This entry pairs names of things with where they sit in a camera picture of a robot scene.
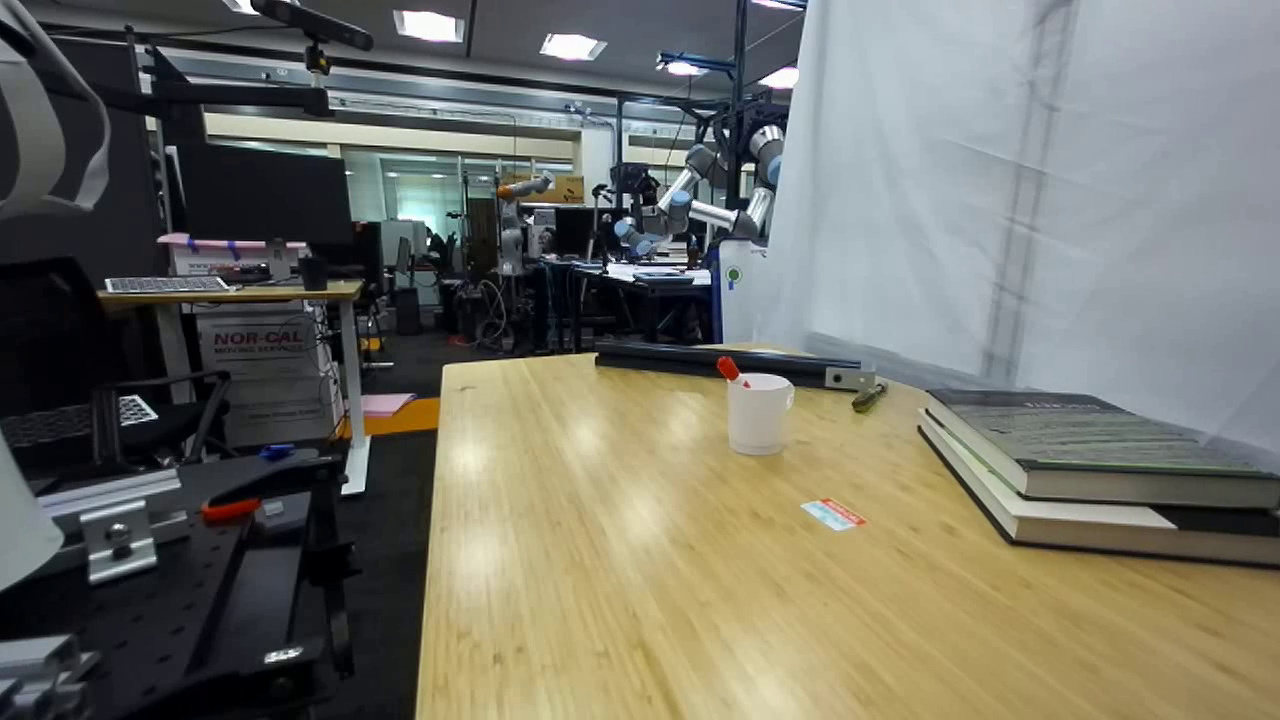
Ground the white backdrop curtain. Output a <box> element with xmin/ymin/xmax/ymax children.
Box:
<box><xmin>750</xmin><ymin>0</ymin><xmax>1280</xmax><ymax>451</ymax></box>

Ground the white ceramic mug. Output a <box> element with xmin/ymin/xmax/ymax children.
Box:
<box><xmin>728</xmin><ymin>374</ymin><xmax>796</xmax><ymax>458</ymax></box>

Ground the upper grey hardcover book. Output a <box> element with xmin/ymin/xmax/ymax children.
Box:
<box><xmin>926</xmin><ymin>388</ymin><xmax>1280</xmax><ymax>510</ymax></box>

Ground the small red white label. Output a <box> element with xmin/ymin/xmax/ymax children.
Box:
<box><xmin>801</xmin><ymin>495</ymin><xmax>865</xmax><ymax>534</ymax></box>

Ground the small dark metal tool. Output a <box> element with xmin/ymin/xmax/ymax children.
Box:
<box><xmin>853</xmin><ymin>384</ymin><xmax>888</xmax><ymax>413</ymax></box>

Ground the standing desk with keyboard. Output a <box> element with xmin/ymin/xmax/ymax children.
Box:
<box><xmin>102</xmin><ymin>238</ymin><xmax>374</xmax><ymax>495</ymax></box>

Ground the black breadboard mounting plate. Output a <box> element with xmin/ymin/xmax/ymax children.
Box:
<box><xmin>0</xmin><ymin>458</ymin><xmax>358</xmax><ymax>720</ymax></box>

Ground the long black metal bar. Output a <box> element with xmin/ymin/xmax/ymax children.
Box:
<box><xmin>597</xmin><ymin>340</ymin><xmax>876</xmax><ymax>388</ymax></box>

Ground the grey background robot arm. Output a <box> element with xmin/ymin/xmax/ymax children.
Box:
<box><xmin>611</xmin><ymin>123</ymin><xmax>783</xmax><ymax>261</ymax></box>

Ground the red Expo marker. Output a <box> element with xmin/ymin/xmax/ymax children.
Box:
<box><xmin>715</xmin><ymin>357</ymin><xmax>742</xmax><ymax>382</ymax></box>

